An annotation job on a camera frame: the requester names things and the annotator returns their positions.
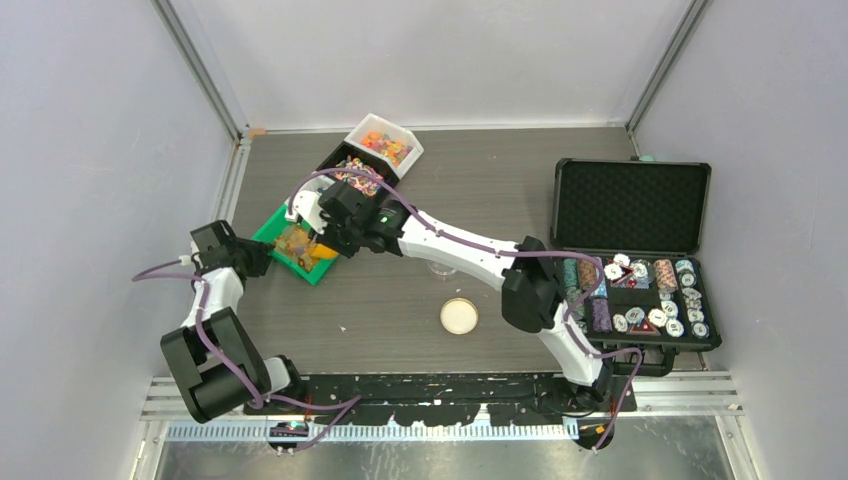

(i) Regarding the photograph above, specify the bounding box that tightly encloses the yellow plastic scoop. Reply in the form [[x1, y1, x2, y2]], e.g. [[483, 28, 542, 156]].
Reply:
[[309, 244, 338, 260]]

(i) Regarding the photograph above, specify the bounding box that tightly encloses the green candy bin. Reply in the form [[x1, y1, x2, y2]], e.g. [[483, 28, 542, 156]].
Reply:
[[251, 204, 336, 286]]

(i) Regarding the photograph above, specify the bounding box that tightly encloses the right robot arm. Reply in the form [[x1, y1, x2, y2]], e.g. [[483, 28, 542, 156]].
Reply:
[[286, 181, 615, 411]]

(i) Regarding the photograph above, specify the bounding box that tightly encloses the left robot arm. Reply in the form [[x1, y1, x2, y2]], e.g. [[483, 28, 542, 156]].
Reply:
[[160, 220, 307, 424]]

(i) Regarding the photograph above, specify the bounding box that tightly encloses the white lollipop bin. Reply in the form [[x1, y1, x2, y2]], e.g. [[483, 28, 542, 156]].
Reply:
[[291, 175, 336, 197]]

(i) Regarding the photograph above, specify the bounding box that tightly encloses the black swirl lollipop bin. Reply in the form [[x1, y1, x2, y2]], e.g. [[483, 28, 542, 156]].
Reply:
[[320, 142, 400, 197]]

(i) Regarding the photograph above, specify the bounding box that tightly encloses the white gummy candy bin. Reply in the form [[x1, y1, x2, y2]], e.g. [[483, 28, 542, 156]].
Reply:
[[344, 113, 424, 179]]

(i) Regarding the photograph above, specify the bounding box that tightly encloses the clear plastic jar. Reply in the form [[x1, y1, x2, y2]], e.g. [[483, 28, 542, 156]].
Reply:
[[427, 261, 458, 281]]

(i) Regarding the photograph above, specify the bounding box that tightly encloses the black poker chip case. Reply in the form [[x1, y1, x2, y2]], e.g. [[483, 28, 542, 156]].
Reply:
[[550, 159, 722, 377]]

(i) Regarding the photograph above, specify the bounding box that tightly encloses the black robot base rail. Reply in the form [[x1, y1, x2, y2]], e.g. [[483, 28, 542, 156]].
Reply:
[[245, 370, 637, 429]]

